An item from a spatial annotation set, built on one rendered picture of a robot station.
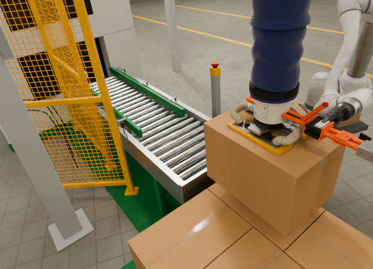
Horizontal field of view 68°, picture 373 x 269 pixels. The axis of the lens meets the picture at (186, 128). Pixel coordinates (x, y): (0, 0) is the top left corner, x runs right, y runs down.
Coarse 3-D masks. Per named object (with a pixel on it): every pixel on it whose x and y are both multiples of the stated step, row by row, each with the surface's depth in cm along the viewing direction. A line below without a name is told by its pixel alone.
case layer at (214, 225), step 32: (224, 192) 180; (160, 224) 164; (192, 224) 162; (224, 224) 160; (256, 224) 158; (320, 224) 154; (160, 256) 147; (192, 256) 145; (224, 256) 144; (256, 256) 142; (288, 256) 141; (320, 256) 139; (352, 256) 138
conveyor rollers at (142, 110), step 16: (112, 80) 349; (112, 96) 310; (128, 96) 309; (144, 96) 303; (128, 112) 277; (144, 112) 276; (160, 112) 276; (128, 128) 252; (144, 128) 250; (160, 128) 249; (176, 128) 248; (192, 128) 248; (144, 144) 233; (160, 144) 231; (176, 144) 230; (192, 144) 229; (160, 160) 214; (176, 160) 211; (192, 160) 209
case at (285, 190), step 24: (216, 120) 156; (216, 144) 152; (240, 144) 136; (312, 144) 130; (336, 144) 129; (216, 168) 163; (240, 168) 143; (264, 168) 128; (288, 168) 118; (312, 168) 119; (336, 168) 138; (240, 192) 153; (264, 192) 135; (288, 192) 121; (312, 192) 131; (264, 216) 143; (288, 216) 128
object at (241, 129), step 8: (232, 128) 146; (240, 128) 143; (248, 136) 138; (256, 136) 136; (264, 136) 135; (272, 136) 134; (264, 144) 131; (272, 144) 129; (272, 152) 128; (280, 152) 125
